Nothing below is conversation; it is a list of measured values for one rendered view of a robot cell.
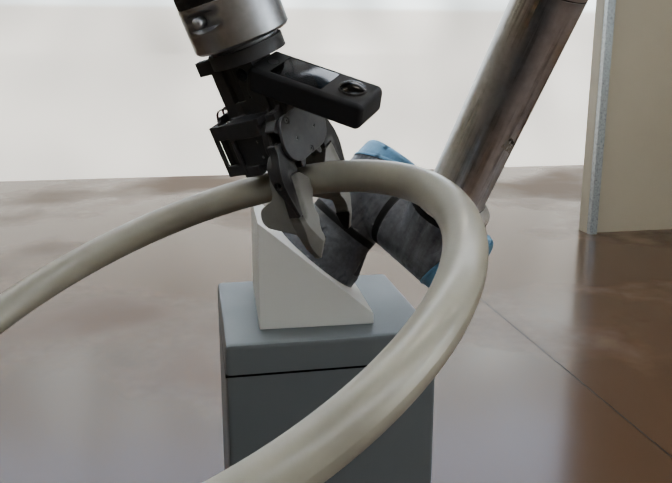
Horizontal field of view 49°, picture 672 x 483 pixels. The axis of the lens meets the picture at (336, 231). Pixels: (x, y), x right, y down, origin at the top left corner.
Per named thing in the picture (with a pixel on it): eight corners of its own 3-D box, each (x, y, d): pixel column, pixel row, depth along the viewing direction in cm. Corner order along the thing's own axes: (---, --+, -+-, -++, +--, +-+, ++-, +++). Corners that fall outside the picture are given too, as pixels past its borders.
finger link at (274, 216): (284, 258, 76) (262, 171, 74) (330, 256, 72) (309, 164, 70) (265, 268, 73) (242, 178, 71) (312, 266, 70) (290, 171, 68)
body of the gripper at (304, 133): (272, 152, 78) (228, 42, 73) (339, 141, 73) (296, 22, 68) (230, 185, 72) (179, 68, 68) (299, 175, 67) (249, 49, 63)
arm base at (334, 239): (271, 216, 157) (300, 180, 156) (333, 262, 166) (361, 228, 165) (295, 250, 140) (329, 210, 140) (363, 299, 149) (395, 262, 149)
